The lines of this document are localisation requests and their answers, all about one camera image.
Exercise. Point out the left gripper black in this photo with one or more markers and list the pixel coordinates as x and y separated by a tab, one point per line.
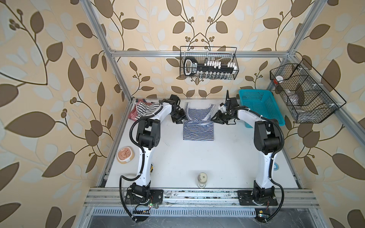
182	116

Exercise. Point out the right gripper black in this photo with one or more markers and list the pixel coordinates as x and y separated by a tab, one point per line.
218	118

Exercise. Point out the navy striped tank top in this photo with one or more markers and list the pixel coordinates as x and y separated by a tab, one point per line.
198	125

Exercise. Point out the black white striped tank top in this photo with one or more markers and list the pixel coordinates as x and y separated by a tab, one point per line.
145	109

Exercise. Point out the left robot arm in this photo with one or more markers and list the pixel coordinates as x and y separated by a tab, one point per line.
145	133

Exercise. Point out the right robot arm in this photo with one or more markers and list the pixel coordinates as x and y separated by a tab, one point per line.
268	139

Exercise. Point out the red striped folded tank top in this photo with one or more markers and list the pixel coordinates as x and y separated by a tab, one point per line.
134	115

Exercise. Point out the teal plastic basket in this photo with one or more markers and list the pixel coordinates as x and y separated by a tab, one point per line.
261	102

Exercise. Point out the black tool set in basket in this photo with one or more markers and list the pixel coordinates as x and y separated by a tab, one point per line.
191	67

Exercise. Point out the small white jar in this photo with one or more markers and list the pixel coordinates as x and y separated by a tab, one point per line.
202	180

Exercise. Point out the round pink tape roll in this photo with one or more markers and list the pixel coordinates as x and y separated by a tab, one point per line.
125	155

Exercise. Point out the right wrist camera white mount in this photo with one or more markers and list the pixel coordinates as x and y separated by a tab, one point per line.
223	108

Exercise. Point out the back wall wire basket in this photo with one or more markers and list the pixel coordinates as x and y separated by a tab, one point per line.
222	54

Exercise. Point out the wall wire basket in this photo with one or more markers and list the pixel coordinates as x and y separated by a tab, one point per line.
222	54
310	97

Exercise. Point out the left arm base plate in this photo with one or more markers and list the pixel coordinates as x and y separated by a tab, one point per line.
155	197

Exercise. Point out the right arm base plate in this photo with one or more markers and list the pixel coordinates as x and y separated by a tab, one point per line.
246	198

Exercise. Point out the right wall wire basket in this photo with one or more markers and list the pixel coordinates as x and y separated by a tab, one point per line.
310	97

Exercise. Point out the aluminium front rail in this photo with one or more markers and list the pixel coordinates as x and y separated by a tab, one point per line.
191	202

